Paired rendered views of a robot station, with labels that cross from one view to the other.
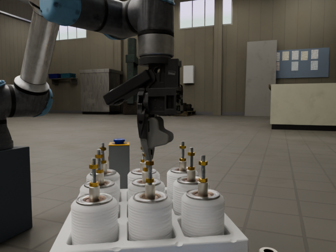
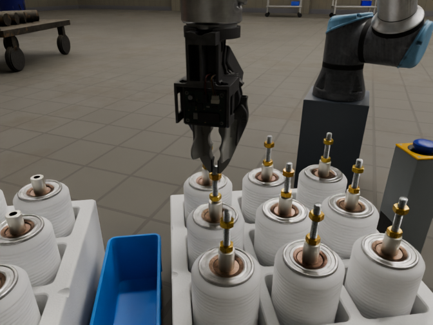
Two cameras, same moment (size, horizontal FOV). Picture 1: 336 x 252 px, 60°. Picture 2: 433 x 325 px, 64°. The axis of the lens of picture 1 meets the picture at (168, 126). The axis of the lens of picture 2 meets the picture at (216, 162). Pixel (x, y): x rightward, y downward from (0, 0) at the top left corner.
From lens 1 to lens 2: 0.78 m
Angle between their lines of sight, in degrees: 89
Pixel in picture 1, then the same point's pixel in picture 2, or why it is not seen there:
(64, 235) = not seen: hidden behind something
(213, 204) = (193, 279)
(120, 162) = (400, 180)
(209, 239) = (178, 305)
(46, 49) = not seen: outside the picture
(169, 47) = (189, 10)
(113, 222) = not seen: hidden behind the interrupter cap
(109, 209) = (191, 195)
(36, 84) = (387, 21)
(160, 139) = (194, 149)
